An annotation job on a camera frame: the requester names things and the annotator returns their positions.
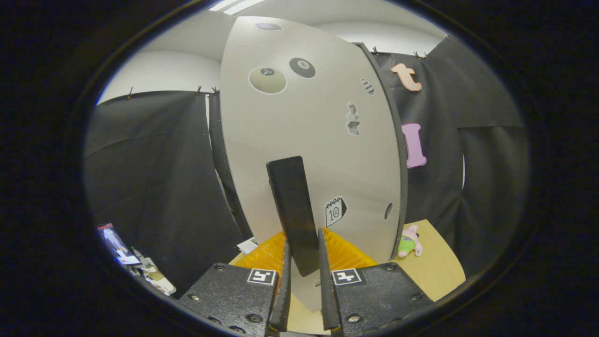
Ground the black door handle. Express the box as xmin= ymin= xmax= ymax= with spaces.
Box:
xmin=266 ymin=156 xmax=321 ymax=278

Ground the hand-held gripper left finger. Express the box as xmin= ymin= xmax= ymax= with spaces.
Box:
xmin=178 ymin=231 xmax=292 ymax=337

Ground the long ceiling light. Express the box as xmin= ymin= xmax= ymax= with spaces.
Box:
xmin=208 ymin=0 xmax=265 ymax=15

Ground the dark grey shoe cabinet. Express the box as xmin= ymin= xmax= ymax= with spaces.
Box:
xmin=356 ymin=42 xmax=409 ymax=263

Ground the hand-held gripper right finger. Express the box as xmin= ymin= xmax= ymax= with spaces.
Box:
xmin=318 ymin=228 xmax=433 ymax=337

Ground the light grey shoe cabinet door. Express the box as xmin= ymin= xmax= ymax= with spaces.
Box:
xmin=219 ymin=16 xmax=403 ymax=313

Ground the pile of colourful printed papers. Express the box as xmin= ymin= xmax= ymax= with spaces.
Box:
xmin=97 ymin=222 xmax=177 ymax=296

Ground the black backdrop cloth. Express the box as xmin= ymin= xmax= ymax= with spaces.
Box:
xmin=84 ymin=35 xmax=529 ymax=300

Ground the pink plush toy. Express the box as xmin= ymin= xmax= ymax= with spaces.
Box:
xmin=398 ymin=225 xmax=424 ymax=258

